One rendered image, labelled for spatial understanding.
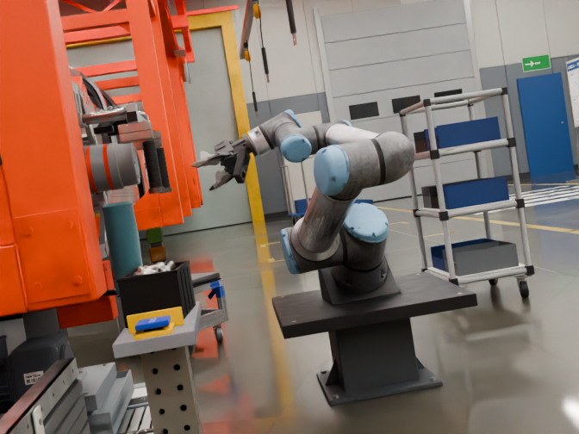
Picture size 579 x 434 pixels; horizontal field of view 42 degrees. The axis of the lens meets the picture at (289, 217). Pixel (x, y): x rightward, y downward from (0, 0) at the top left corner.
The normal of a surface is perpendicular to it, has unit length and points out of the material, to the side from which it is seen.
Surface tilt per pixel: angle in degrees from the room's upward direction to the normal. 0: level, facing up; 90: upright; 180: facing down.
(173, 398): 90
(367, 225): 46
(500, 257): 90
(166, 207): 90
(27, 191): 90
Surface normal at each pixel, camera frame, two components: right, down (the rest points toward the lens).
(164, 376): 0.10, 0.04
